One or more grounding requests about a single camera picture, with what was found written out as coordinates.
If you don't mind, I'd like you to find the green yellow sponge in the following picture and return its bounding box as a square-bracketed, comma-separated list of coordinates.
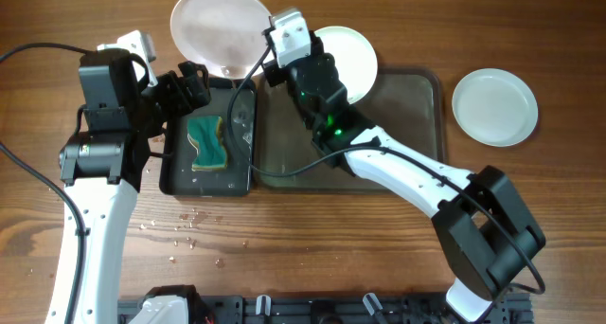
[187, 116, 228, 171]

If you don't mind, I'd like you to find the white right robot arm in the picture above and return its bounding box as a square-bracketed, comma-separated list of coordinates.
[262, 29, 545, 322]

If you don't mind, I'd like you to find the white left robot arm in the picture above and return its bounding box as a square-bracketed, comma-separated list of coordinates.
[45, 48, 210, 323]

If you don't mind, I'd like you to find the black water tray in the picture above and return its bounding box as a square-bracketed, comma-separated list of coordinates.
[159, 78, 257, 197]

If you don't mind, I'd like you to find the dark grey serving tray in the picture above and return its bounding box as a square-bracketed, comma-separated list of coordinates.
[255, 67, 447, 194]

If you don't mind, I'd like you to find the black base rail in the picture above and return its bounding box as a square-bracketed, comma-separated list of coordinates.
[117, 293, 535, 324]

